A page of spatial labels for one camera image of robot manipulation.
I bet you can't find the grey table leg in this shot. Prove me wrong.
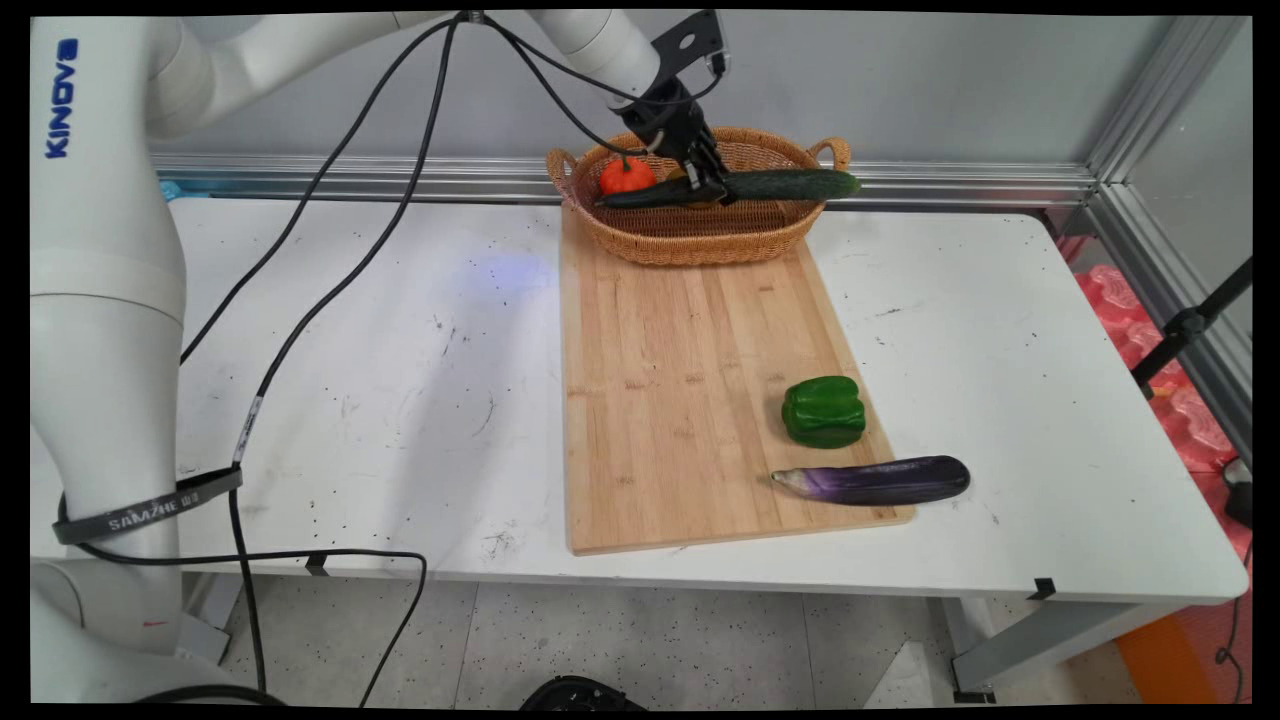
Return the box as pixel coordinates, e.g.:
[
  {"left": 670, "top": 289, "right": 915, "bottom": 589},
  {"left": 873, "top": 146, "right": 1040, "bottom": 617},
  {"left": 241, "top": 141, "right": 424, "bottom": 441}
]
[{"left": 940, "top": 596, "right": 1193, "bottom": 704}]

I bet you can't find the wooden cutting board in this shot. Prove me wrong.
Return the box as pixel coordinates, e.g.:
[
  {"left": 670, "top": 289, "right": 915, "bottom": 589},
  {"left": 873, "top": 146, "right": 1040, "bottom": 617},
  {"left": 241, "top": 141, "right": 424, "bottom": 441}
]
[{"left": 559, "top": 205, "right": 917, "bottom": 557}]

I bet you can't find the red foam mat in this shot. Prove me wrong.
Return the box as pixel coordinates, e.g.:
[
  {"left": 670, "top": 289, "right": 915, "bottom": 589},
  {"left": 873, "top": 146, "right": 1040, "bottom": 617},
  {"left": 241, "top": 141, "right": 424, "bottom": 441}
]
[{"left": 1056, "top": 234, "right": 1253, "bottom": 561}]

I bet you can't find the black tripod stand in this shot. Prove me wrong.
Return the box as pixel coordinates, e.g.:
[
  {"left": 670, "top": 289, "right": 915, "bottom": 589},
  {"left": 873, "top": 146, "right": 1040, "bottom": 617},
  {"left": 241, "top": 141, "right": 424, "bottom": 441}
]
[{"left": 1130, "top": 257, "right": 1253, "bottom": 401}]

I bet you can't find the aluminium frame corner post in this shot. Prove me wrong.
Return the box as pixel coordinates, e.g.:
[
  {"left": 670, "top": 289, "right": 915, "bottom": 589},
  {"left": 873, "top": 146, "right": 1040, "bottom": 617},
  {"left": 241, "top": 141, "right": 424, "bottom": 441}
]
[{"left": 1084, "top": 15, "right": 1253, "bottom": 466}]

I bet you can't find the black round floor object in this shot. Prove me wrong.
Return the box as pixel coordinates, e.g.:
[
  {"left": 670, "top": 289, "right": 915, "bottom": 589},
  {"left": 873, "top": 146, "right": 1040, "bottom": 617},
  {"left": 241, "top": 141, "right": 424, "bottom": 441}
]
[{"left": 519, "top": 675, "right": 649, "bottom": 712}]

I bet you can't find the woven wicker basket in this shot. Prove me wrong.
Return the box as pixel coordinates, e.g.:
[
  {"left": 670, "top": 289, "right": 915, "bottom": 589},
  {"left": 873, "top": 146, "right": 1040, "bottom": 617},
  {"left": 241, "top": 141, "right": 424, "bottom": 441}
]
[{"left": 546, "top": 126, "right": 853, "bottom": 268}]

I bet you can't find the green bell pepper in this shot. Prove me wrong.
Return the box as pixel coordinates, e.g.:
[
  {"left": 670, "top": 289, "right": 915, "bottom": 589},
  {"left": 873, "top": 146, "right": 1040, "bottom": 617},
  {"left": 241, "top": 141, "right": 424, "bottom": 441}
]
[{"left": 781, "top": 375, "right": 868, "bottom": 450}]

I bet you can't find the thick black cable white label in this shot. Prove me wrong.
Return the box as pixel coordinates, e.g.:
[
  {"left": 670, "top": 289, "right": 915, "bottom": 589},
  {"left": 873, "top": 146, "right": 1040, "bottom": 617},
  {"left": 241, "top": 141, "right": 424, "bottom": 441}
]
[{"left": 228, "top": 12, "right": 471, "bottom": 696}]

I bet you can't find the black velcro strap white print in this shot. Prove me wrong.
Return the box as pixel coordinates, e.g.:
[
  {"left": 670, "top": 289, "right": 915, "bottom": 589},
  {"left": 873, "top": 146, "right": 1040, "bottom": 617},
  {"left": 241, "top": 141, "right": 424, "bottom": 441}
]
[{"left": 52, "top": 465, "right": 245, "bottom": 547}]

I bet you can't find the long dark green cucumber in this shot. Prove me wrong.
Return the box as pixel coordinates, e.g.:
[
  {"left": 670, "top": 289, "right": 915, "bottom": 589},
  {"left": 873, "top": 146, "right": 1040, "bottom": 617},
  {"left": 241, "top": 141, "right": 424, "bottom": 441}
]
[{"left": 595, "top": 167, "right": 862, "bottom": 212}]

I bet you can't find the black cable looping under table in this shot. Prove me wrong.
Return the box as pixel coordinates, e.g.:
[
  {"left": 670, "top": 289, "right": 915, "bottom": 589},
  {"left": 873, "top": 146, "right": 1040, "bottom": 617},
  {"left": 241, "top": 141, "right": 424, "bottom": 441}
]
[{"left": 70, "top": 540, "right": 430, "bottom": 707}]

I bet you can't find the black gripper connector cable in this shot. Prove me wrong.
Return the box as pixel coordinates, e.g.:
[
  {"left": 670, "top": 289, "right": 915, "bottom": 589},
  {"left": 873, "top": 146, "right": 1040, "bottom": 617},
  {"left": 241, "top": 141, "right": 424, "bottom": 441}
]
[{"left": 478, "top": 12, "right": 651, "bottom": 159}]

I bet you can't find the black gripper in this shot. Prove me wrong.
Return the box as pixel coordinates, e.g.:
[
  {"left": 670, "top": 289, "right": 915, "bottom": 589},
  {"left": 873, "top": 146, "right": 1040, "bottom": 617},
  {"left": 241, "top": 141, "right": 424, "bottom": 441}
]
[{"left": 624, "top": 77, "right": 739, "bottom": 208}]

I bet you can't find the horizontal aluminium frame rail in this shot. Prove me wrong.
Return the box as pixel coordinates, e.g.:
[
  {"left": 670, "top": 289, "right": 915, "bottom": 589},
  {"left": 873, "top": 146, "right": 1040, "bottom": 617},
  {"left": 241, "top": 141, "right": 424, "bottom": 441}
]
[{"left": 150, "top": 152, "right": 1101, "bottom": 212}]

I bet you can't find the black wrist camera mount plate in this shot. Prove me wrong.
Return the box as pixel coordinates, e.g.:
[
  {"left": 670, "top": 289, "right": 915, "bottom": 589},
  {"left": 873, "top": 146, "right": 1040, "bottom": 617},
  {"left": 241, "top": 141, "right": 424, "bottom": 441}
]
[{"left": 649, "top": 9, "right": 731, "bottom": 79}]

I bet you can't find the small black device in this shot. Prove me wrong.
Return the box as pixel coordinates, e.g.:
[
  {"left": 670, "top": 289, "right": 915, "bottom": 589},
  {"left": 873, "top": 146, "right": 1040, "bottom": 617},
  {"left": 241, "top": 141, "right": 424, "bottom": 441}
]
[{"left": 1221, "top": 457, "right": 1253, "bottom": 530}]

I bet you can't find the small orange pumpkin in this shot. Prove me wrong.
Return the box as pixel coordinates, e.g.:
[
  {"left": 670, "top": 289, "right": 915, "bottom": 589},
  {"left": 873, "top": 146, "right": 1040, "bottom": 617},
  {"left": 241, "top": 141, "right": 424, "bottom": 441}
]
[{"left": 598, "top": 154, "right": 659, "bottom": 198}]

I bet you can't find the thin black floor cable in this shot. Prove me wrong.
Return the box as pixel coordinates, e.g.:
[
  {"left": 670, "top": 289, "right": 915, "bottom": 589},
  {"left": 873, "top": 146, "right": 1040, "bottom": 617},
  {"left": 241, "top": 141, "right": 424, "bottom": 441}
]
[{"left": 1214, "top": 588, "right": 1249, "bottom": 693}]

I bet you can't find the purple eggplant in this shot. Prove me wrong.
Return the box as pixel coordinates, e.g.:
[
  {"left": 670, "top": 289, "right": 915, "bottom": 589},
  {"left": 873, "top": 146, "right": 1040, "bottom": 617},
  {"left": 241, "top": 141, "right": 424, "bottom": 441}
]
[{"left": 770, "top": 455, "right": 972, "bottom": 507}]

